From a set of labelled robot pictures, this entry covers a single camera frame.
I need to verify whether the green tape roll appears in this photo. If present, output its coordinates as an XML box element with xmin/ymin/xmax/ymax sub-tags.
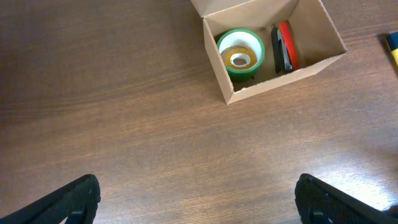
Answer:
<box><xmin>217</xmin><ymin>29</ymin><xmax>266</xmax><ymax>82</ymax></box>

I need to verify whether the brown cardboard box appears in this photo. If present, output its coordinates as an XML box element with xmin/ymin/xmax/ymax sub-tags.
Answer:
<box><xmin>192</xmin><ymin>0</ymin><xmax>347</xmax><ymax>104</ymax></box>

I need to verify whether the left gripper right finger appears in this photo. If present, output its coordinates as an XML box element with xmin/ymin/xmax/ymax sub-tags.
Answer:
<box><xmin>295</xmin><ymin>174</ymin><xmax>397</xmax><ymax>224</ymax></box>

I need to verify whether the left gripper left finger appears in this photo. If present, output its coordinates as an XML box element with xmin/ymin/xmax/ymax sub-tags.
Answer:
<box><xmin>1</xmin><ymin>174</ymin><xmax>101</xmax><ymax>224</ymax></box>

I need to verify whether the yellow highlighter with dark cap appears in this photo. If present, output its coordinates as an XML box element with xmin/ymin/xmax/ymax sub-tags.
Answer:
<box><xmin>385</xmin><ymin>32</ymin><xmax>398</xmax><ymax>65</ymax></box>

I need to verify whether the yellow clear tape roll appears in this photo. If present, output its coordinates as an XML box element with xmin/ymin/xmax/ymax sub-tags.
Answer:
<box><xmin>226</xmin><ymin>48</ymin><xmax>257</xmax><ymax>70</ymax></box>

